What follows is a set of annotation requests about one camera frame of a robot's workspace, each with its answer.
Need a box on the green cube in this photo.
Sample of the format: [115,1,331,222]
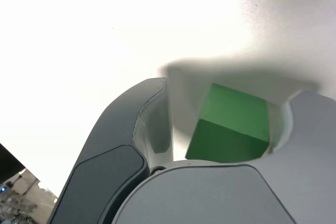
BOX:
[184,82,271,163]

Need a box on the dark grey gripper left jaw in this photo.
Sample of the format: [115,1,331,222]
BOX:
[49,77,175,224]

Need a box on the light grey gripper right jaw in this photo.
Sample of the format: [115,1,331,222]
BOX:
[112,89,336,224]

